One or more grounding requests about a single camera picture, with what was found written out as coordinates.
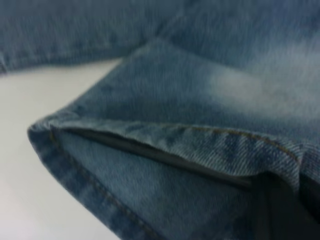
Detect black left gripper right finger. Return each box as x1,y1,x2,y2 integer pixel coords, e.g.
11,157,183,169
298,172,320,240

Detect blue denim shorts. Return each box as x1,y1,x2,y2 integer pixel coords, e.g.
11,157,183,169
0,0,320,240

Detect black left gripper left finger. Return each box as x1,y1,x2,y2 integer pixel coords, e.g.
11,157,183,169
248,171,311,240

